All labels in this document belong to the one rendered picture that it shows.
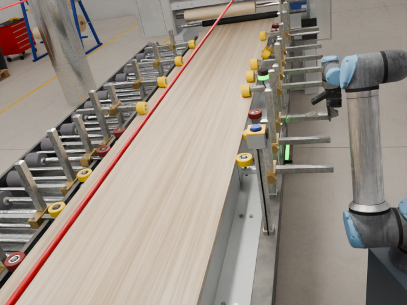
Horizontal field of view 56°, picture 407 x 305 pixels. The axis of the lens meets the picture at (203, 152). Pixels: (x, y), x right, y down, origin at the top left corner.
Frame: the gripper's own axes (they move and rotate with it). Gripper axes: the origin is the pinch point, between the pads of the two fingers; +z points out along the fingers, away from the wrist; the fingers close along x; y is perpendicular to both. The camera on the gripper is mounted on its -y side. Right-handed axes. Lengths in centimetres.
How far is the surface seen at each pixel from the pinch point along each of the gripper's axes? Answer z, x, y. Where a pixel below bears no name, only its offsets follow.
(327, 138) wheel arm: -2.7, -26.5, -1.5
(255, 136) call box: -38, -84, -27
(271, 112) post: -22.5, -31.2, -27.8
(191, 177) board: -9, -66, -64
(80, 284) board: -9, -131, -89
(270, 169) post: -4, -56, -28
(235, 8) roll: -28, 225, -86
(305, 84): -13.4, 23.3, -12.2
